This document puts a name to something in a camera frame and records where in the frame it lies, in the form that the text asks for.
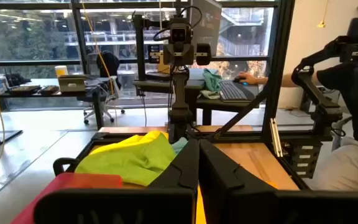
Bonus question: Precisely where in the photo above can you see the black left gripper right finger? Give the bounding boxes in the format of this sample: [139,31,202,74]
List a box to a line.
[199,139,358,224]

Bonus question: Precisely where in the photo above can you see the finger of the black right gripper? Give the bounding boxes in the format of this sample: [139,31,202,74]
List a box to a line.
[147,44,164,65]
[195,42,213,67]

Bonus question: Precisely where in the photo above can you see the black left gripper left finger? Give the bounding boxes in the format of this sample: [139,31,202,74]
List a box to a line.
[33,138,200,224]

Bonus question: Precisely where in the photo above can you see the teal microfiber towel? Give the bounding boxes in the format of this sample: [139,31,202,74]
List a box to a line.
[171,136,189,156]

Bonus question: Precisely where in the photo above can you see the green microfiber towel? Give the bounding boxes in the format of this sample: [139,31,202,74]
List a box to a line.
[75,133,177,187]

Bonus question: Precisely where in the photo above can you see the yellow microfiber towel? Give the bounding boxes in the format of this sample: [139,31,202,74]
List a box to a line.
[88,129,170,156]

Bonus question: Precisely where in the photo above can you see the pink translucent plastic basket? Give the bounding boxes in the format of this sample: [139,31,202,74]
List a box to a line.
[10,172,124,224]

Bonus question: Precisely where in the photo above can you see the black monitor pole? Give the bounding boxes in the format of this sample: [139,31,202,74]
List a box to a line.
[131,14,170,82]

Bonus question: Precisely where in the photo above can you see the black computer monitor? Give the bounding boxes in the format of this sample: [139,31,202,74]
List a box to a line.
[188,0,223,57]

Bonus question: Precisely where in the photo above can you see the pale teal cloth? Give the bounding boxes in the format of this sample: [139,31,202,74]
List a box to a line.
[200,68,223,100]

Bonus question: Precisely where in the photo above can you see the black office desk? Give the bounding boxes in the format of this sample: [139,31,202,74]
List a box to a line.
[132,79,260,127]

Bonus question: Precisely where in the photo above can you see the black computer keyboard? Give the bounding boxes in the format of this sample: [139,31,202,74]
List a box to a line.
[218,80,249,103]

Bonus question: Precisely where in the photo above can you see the black office chair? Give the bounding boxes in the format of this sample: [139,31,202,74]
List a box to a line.
[83,51,126,125]

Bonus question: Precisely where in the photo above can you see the person's hand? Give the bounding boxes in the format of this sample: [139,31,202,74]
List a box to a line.
[237,72,260,85]

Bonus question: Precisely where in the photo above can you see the black connector box white labels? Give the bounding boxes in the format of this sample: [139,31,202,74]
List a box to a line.
[283,138,323,180]

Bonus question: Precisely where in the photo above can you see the beige cardboard box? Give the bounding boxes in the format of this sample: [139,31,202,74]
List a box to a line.
[57,74,87,93]

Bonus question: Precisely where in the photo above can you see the white paper cup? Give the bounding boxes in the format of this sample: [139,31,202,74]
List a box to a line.
[54,65,69,77]

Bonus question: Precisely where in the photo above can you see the grey office desk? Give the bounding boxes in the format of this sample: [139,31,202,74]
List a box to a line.
[0,77,111,147]

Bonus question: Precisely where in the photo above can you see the yellow hanging plug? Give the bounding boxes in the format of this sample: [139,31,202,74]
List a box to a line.
[317,0,329,29]

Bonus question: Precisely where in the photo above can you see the black right camera cable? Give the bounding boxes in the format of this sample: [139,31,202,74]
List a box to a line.
[152,5,203,43]

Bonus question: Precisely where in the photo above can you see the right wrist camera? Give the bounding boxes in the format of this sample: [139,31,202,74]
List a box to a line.
[168,17,195,44]

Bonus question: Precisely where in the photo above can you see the yellow hanging cable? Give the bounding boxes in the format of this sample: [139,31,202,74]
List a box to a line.
[81,2,114,94]

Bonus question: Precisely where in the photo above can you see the black aluminium table frame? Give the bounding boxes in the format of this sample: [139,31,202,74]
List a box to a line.
[53,0,323,190]

